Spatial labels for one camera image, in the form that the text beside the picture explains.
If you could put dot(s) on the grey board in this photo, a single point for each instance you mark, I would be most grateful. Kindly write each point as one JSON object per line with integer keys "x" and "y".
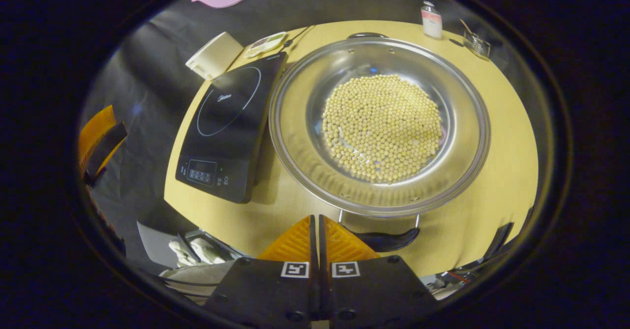
{"x": 155, "y": 245}

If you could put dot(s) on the small bottle with pink label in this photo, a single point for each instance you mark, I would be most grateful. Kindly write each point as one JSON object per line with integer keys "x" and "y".
{"x": 432, "y": 21}

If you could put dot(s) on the white cloth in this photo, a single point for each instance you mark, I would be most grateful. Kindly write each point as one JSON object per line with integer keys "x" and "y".
{"x": 197, "y": 252}

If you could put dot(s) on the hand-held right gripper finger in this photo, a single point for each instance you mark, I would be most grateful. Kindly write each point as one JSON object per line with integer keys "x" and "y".
{"x": 312, "y": 250}
{"x": 322, "y": 250}

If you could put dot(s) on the black induction cooktop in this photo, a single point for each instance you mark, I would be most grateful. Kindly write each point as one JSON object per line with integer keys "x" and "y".
{"x": 226, "y": 137}

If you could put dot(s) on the small glass jar with stick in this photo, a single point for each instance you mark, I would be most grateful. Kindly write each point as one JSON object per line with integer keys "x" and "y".
{"x": 476, "y": 46}

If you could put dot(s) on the white toaster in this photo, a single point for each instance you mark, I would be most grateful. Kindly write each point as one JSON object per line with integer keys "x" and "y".
{"x": 214, "y": 55}

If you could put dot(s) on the white divided dish of beans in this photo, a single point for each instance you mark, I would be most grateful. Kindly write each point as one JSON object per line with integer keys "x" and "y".
{"x": 265, "y": 44}

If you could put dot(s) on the pile of yellow soybeans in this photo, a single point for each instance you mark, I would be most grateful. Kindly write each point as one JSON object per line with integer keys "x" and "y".
{"x": 381, "y": 127}

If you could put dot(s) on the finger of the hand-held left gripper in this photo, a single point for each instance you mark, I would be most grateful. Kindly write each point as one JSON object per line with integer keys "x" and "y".
{"x": 106, "y": 147}

